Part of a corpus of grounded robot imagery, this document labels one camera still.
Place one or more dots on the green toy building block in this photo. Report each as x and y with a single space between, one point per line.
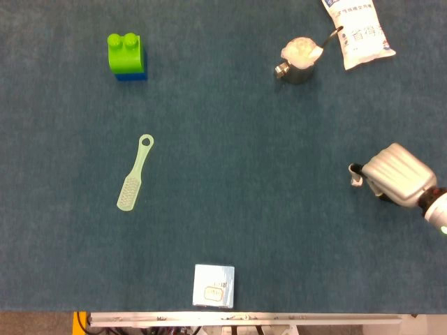
124 56

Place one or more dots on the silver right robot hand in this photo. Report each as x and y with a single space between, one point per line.
398 174

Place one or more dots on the metal spoon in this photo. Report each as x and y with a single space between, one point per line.
328 39

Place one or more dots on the light blue cardboard box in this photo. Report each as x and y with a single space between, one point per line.
213 284

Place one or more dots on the white printed snack bag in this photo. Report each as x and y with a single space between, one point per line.
363 35

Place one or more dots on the blue felt table cover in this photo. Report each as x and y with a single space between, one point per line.
223 139

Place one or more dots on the white crumpled tissue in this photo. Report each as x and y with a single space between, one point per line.
300 52

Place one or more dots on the blue toy building block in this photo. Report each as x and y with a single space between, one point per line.
131 77

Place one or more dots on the stainless steel cup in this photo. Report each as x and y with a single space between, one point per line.
299 75

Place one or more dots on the light green plastic brush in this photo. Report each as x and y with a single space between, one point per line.
134 174

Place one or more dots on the aluminium table edge rail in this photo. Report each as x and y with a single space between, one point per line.
244 319

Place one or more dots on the yellow frame post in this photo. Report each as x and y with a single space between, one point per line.
75 324

